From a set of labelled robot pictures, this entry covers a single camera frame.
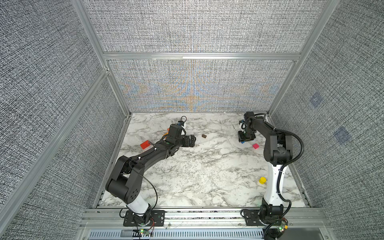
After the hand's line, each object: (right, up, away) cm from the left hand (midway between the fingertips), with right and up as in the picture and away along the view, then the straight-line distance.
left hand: (189, 138), depth 91 cm
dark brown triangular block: (+10, 0, +16) cm, 19 cm away
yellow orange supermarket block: (-11, +2, -19) cm, 23 cm away
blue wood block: (+36, -3, +11) cm, 38 cm away
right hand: (+38, -1, +14) cm, 40 cm away
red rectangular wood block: (-30, -5, +10) cm, 32 cm away
